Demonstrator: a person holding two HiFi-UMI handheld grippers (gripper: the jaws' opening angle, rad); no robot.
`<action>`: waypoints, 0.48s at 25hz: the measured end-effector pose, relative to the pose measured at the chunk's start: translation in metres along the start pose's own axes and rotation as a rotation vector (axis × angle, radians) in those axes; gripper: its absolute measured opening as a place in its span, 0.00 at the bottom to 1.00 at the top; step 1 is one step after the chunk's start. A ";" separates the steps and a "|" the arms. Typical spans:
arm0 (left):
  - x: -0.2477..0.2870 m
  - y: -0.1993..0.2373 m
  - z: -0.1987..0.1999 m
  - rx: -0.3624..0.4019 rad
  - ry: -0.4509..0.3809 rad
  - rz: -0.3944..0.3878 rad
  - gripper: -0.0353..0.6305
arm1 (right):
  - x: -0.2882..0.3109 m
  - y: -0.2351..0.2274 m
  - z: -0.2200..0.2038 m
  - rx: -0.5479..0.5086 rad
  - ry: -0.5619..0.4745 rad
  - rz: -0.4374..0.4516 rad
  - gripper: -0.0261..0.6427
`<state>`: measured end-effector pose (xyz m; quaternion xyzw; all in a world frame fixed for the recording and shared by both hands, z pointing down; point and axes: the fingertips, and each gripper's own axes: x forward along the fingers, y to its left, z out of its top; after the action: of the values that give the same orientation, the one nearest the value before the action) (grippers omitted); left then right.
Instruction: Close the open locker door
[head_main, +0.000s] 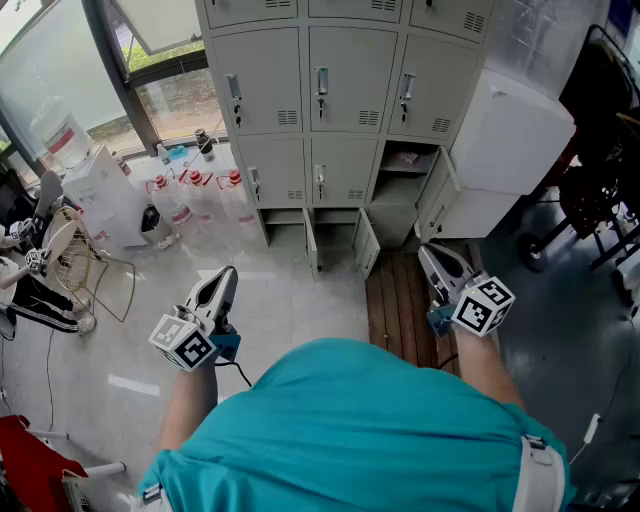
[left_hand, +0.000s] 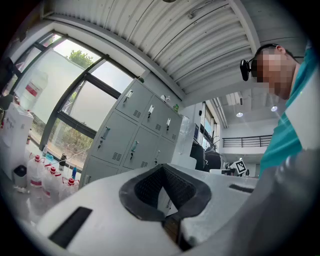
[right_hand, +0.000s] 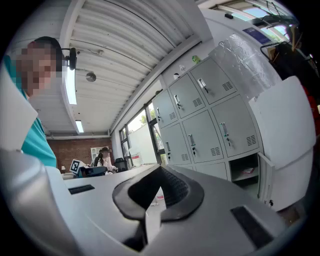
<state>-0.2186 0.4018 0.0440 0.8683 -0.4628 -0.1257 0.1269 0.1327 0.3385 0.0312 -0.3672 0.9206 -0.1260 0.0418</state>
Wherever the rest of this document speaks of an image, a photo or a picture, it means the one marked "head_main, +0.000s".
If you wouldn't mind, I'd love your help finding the white water dispenser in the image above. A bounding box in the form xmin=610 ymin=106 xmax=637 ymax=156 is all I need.
xmin=60 ymin=144 xmax=151 ymax=250

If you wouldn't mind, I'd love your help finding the black waste bin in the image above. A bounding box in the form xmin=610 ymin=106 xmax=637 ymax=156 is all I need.
xmin=139 ymin=203 xmax=163 ymax=234

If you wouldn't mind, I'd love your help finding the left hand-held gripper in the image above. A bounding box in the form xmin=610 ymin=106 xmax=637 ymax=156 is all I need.
xmin=148 ymin=264 xmax=242 ymax=374

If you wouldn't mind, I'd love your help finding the person's teal shirt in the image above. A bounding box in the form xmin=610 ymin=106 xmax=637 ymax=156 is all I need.
xmin=137 ymin=337 xmax=576 ymax=512

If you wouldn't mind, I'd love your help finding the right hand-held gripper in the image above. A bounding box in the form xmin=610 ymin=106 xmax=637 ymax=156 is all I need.
xmin=417 ymin=242 xmax=517 ymax=339

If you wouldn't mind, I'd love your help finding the clear dispenser water bottle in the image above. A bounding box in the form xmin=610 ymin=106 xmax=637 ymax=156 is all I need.
xmin=28 ymin=95 xmax=95 ymax=170

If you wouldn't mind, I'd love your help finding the person's left forearm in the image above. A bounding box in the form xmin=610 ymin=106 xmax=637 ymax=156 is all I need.
xmin=155 ymin=363 xmax=221 ymax=454

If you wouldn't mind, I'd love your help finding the red chair with white frame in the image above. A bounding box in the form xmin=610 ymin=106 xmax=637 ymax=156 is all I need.
xmin=0 ymin=413 xmax=126 ymax=512

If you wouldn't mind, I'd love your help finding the person's right forearm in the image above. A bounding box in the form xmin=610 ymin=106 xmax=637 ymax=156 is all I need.
xmin=452 ymin=327 xmax=526 ymax=414

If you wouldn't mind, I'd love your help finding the dark framed window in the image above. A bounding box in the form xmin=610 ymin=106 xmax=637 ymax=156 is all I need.
xmin=0 ymin=0 xmax=231 ymax=174

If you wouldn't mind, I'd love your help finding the blue wall poster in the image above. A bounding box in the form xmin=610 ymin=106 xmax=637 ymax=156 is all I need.
xmin=606 ymin=0 xmax=635 ymax=37

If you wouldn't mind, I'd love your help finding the thin grey floor cable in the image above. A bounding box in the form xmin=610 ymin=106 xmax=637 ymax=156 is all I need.
xmin=45 ymin=324 xmax=55 ymax=434

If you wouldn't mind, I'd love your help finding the brown wooden slat platform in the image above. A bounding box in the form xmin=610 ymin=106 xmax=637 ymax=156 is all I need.
xmin=364 ymin=242 xmax=484 ymax=379

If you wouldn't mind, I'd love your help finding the large white box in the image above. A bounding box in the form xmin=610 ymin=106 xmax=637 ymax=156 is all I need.
xmin=442 ymin=67 xmax=577 ymax=240

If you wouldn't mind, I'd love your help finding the white power strip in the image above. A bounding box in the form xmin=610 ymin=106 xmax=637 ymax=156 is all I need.
xmin=582 ymin=412 xmax=602 ymax=446

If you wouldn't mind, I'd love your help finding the black wheeled rack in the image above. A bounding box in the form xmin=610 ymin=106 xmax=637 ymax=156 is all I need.
xmin=517 ymin=23 xmax=640 ymax=311

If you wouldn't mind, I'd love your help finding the grey shoulder strap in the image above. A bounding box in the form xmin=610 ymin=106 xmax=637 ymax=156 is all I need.
xmin=141 ymin=480 xmax=169 ymax=507
xmin=510 ymin=433 xmax=569 ymax=512

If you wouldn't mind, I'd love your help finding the dark office chair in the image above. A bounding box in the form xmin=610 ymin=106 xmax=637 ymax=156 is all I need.
xmin=0 ymin=168 xmax=65 ymax=236

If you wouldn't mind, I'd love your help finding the black and white flask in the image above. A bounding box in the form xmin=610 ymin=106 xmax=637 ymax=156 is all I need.
xmin=193 ymin=128 xmax=217 ymax=164

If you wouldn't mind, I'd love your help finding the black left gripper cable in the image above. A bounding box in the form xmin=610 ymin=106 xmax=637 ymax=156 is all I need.
xmin=214 ymin=358 xmax=254 ymax=390

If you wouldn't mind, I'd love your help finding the grey metal locker cabinet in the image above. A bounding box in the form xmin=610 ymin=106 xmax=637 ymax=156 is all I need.
xmin=193 ymin=0 xmax=494 ymax=282

